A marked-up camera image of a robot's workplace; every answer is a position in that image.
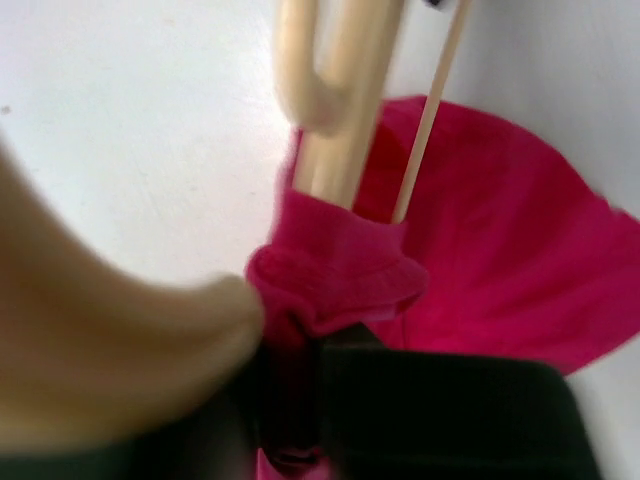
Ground red t shirt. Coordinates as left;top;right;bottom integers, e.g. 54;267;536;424
246;96;639;479

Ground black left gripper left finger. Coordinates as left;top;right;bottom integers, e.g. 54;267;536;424
1;348;264;480

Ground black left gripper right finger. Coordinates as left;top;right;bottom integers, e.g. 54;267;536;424
319;327;602;479

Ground beige hanger front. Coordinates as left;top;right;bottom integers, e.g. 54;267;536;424
0;0;474;451

